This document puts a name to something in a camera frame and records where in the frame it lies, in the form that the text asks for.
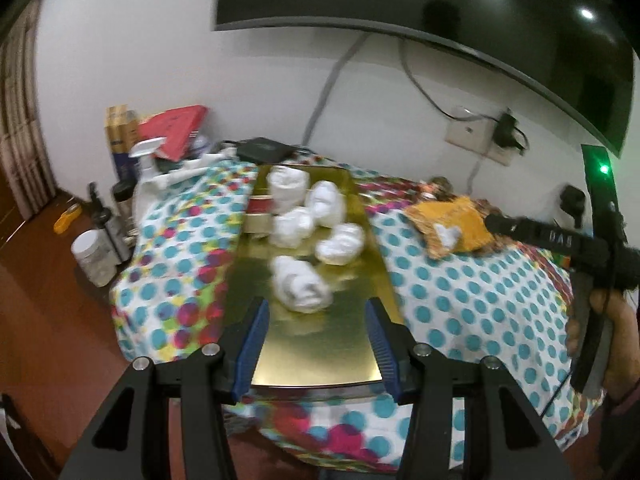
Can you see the orange snack bag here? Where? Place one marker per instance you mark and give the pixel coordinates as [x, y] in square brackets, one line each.
[452, 225]

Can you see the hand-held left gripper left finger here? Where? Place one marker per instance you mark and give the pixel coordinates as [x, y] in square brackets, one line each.
[250, 350]

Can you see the black power adapter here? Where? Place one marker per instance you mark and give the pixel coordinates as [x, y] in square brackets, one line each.
[505, 130]

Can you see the small yellow object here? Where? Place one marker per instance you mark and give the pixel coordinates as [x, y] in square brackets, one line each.
[67, 217]

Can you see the red bag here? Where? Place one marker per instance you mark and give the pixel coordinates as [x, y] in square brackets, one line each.
[172, 130]

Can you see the beige patterned curtain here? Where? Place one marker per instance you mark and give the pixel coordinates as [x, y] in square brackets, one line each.
[25, 135]

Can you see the person's right hand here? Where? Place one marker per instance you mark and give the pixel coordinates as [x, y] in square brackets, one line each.
[622, 345]

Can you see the black clamp mount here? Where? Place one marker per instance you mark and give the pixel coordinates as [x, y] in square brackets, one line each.
[572, 200]

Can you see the white spray bottle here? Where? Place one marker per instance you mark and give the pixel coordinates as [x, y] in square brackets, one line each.
[147, 160]

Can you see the blue and gold carton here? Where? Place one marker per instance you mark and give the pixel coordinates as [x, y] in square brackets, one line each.
[116, 140]
[132, 140]

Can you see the black pump bottle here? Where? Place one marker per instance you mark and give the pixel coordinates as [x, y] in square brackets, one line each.
[112, 240]

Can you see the multicoloured sock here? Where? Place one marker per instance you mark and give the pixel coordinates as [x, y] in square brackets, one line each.
[440, 185]

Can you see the white wall socket panel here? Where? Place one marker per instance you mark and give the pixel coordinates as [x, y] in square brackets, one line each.
[465, 132]

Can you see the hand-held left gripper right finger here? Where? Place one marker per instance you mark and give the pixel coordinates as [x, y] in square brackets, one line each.
[382, 350]

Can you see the clear jar with white lid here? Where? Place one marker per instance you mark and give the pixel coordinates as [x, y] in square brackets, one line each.
[95, 260]

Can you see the black set-top device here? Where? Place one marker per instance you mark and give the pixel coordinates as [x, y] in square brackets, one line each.
[260, 147]

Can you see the gold tin box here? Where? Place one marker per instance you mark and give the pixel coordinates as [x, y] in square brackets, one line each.
[320, 350]

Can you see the polka dot tablecloth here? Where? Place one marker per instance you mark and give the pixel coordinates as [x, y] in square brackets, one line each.
[475, 320]

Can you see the white sock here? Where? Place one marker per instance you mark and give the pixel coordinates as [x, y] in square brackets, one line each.
[300, 285]
[287, 187]
[327, 202]
[342, 245]
[292, 227]

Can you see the person's right forearm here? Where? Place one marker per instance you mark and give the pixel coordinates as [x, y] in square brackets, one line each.
[625, 435]

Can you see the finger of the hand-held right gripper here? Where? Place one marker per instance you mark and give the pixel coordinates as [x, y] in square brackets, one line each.
[540, 237]

